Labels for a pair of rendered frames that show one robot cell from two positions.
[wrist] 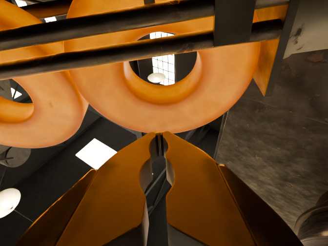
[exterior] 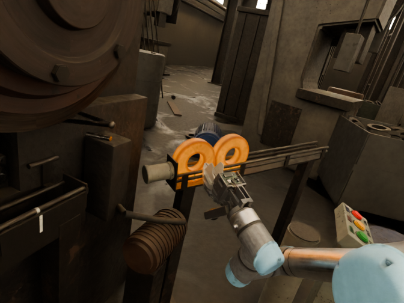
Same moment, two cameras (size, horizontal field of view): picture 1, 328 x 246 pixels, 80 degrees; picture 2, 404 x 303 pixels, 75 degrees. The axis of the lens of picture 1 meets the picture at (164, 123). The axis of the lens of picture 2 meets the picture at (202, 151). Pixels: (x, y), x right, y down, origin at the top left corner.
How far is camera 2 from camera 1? 0.84 m
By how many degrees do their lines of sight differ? 73
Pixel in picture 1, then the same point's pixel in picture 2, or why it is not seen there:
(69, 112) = (220, 151)
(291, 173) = not seen: hidden behind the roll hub
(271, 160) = not seen: hidden behind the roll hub
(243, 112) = (131, 70)
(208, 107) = (187, 152)
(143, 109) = (203, 152)
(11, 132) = (238, 144)
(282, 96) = (128, 109)
